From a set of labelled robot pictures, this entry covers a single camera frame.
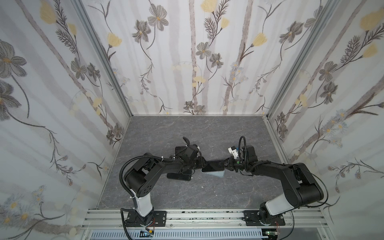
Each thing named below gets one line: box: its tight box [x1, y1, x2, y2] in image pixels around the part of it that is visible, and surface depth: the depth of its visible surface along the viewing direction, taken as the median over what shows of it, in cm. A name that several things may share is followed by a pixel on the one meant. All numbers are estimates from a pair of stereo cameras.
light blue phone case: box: [200, 168, 226, 178], surface depth 91 cm
